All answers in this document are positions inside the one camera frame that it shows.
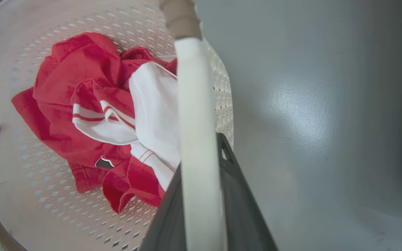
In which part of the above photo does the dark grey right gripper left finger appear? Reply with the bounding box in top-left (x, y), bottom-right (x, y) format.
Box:
top-left (137, 163), bottom-right (185, 251)

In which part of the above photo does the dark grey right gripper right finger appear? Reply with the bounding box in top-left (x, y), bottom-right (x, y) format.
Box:
top-left (216, 132), bottom-right (279, 251)

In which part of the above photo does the cream perforated plastic laundry basket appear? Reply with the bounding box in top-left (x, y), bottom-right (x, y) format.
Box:
top-left (0, 0), bottom-right (235, 251)

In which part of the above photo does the red and white garment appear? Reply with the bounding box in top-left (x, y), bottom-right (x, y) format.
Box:
top-left (11, 32), bottom-right (182, 214)

